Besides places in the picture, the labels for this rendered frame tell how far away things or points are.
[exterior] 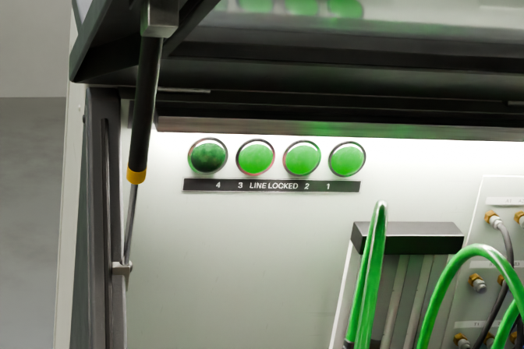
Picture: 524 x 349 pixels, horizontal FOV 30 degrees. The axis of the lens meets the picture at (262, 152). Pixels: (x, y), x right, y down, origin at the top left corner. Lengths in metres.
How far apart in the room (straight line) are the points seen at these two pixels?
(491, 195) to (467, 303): 0.17
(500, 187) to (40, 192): 2.95
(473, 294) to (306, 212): 0.30
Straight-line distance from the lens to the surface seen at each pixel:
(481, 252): 1.12
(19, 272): 3.56
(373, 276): 0.95
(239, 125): 1.15
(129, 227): 1.01
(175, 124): 1.14
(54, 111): 4.88
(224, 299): 1.30
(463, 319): 1.44
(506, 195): 1.36
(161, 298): 1.29
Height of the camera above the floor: 1.87
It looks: 24 degrees down
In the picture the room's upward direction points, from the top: 8 degrees clockwise
